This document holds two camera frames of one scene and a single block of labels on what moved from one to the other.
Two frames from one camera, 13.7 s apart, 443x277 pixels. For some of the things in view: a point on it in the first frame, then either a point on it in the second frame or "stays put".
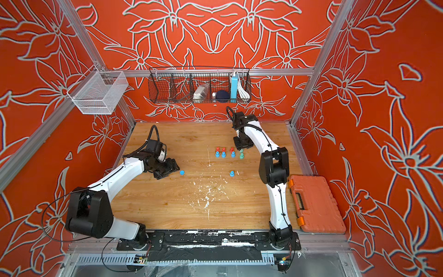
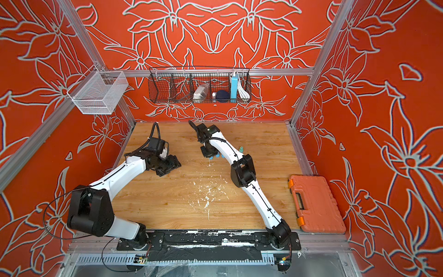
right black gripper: [250, 145] -> [206, 154]
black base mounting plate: [205, 246] stays put
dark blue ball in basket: [222, 96] stays put
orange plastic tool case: [315, 206] stays put
